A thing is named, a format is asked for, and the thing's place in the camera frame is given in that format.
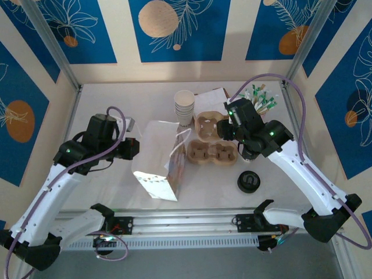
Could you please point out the white paper bag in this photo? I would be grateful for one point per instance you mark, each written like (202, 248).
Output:
(157, 145)

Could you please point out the brown cardboard cup carrier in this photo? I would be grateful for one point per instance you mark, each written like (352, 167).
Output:
(211, 149)
(200, 116)

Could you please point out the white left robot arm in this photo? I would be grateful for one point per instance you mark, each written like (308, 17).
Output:
(43, 191)

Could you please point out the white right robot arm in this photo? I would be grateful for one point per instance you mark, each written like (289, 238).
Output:
(305, 177)

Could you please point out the white napkin stack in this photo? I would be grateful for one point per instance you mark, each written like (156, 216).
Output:
(210, 100)

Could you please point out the brown cardboard napkin box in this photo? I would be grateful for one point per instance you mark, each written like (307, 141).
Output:
(228, 96)

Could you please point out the white paper cup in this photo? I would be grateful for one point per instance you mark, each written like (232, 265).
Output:
(184, 112)
(184, 98)
(184, 115)
(184, 108)
(184, 122)

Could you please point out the circuit board with green light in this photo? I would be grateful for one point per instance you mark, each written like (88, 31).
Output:
(106, 239)
(267, 244)

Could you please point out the aluminium table side rail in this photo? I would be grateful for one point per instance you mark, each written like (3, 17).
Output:
(72, 113)
(287, 98)

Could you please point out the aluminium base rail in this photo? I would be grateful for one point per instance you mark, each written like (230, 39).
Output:
(189, 222)

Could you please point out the aluminium frame post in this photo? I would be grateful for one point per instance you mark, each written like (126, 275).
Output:
(308, 43)
(52, 43)

